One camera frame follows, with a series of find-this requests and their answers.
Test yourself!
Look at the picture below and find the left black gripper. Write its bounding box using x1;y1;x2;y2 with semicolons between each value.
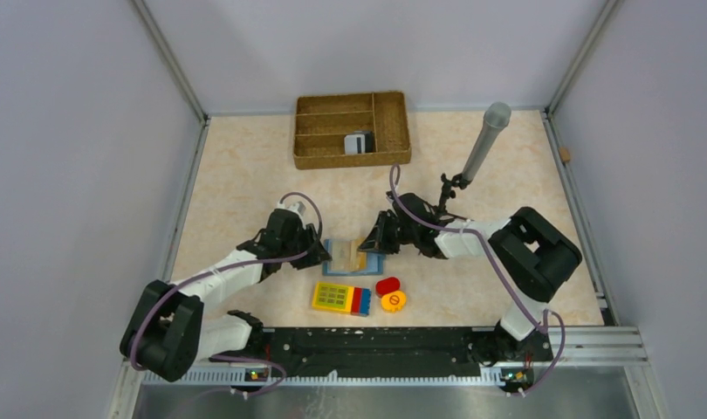
280;223;332;270

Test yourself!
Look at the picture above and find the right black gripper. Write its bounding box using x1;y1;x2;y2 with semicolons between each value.
359;210;418;255

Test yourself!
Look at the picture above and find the blue leather card holder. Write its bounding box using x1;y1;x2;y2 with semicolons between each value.
322;237;385;277

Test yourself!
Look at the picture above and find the gold credit card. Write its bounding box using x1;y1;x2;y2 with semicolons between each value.
331;238;367;272

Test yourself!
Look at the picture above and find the white credit card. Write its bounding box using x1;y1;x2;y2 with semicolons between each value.
344;134;367;155

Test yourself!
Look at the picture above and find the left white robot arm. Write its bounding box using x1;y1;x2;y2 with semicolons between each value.
119;202;331;382

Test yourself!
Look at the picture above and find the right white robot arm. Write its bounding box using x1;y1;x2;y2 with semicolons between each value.
359;193;582;360

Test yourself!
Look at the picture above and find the red rounded toy block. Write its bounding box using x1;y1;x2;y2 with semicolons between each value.
374;277;401;298

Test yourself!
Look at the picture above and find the yellow window toy block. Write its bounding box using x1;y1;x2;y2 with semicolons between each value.
311;282;354;313

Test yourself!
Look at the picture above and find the yellow round toy block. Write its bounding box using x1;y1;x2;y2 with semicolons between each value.
381;290;408;313

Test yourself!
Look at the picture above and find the blue toy block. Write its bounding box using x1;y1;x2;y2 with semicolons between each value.
358;288;371;316

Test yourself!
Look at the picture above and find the black tripod mic stand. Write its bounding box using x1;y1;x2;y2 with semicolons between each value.
435;174;471;226

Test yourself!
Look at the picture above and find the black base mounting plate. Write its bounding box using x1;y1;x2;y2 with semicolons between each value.
229;326;553;379

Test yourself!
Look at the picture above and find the woven wicker tray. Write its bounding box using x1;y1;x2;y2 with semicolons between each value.
292;91;412;170

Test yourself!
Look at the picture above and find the grey microphone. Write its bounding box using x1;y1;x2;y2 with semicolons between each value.
461;101;511;184

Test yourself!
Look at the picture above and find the small brown wall object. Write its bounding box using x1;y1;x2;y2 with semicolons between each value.
558;147;572;164

